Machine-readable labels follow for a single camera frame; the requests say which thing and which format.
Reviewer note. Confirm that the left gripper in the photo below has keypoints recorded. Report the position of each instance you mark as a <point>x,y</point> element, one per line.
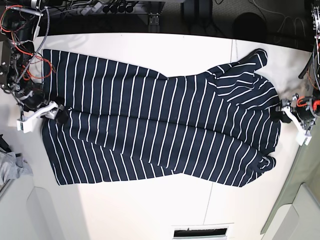
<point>300,109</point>

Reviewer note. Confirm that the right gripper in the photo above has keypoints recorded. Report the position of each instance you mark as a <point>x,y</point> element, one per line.
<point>33,97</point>

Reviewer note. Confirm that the navy white striped t-shirt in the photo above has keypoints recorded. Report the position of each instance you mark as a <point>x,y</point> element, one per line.
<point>125,122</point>

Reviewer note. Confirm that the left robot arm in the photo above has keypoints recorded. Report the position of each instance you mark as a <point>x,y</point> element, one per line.
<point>305,32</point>

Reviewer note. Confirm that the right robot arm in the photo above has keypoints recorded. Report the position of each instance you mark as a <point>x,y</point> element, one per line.
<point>19,23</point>

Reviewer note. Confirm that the grey cloth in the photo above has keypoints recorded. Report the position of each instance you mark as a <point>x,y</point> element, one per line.
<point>13,166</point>

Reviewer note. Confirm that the black office chair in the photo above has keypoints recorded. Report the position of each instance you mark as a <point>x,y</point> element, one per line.
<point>249,26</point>

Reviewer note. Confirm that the aluminium frame post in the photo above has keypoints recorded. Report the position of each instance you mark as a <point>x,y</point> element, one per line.
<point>154,10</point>

